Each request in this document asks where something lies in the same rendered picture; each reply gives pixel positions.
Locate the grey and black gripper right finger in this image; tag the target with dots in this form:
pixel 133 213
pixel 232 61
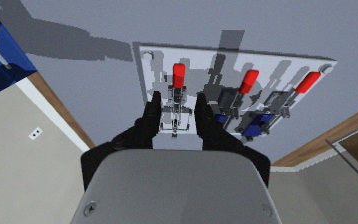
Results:
pixel 215 138

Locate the white fixture plate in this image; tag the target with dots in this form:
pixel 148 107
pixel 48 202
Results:
pixel 209 70

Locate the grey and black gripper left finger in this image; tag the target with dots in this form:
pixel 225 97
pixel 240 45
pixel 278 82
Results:
pixel 138 136

